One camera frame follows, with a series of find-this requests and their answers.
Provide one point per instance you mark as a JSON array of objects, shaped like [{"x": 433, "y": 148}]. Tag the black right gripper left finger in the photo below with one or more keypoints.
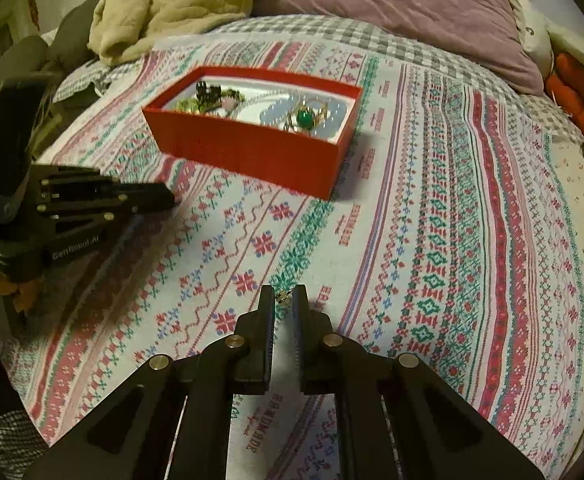
[{"x": 170, "y": 419}]

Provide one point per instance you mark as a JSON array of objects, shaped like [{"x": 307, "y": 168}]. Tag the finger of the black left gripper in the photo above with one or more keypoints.
[
  {"x": 70, "y": 181},
  {"x": 68, "y": 216}
]

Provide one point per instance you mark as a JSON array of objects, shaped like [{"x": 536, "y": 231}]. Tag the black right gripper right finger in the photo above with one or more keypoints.
[{"x": 396, "y": 418}]

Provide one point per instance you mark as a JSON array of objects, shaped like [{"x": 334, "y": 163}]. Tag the black flower hair clip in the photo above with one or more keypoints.
[{"x": 207, "y": 94}]

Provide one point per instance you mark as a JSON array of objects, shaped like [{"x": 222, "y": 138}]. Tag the small gold earring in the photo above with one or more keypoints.
[{"x": 284, "y": 298}]

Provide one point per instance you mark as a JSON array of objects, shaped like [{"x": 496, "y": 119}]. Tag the red cardboard box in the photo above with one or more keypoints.
[{"x": 288, "y": 129}]

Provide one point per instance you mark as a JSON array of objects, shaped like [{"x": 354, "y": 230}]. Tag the patterned knit cloth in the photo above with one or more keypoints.
[{"x": 455, "y": 231}]

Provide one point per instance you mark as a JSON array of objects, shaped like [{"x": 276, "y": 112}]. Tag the white plush toy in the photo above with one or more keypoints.
[{"x": 542, "y": 39}]

